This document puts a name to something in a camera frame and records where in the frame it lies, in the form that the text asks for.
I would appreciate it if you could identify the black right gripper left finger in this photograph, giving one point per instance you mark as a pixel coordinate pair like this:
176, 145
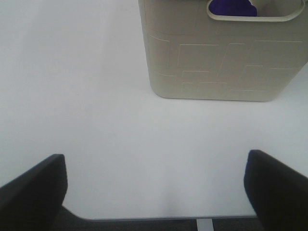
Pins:
34, 200

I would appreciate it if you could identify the purple towel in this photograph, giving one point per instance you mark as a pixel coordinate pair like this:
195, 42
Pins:
233, 8

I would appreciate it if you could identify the beige plastic basket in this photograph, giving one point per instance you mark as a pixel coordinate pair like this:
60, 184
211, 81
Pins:
192, 53

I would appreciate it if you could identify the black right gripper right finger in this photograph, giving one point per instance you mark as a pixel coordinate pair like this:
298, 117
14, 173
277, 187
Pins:
277, 193

